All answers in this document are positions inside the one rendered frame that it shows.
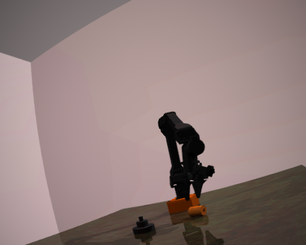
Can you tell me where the orange knob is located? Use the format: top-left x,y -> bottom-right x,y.
188,206 -> 206,217

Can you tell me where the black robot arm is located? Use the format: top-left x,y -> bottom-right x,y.
158,111 -> 215,200

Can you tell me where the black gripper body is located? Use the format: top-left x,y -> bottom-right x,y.
173,158 -> 208,182

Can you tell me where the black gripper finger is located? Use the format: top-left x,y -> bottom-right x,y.
192,179 -> 207,198
175,181 -> 193,201

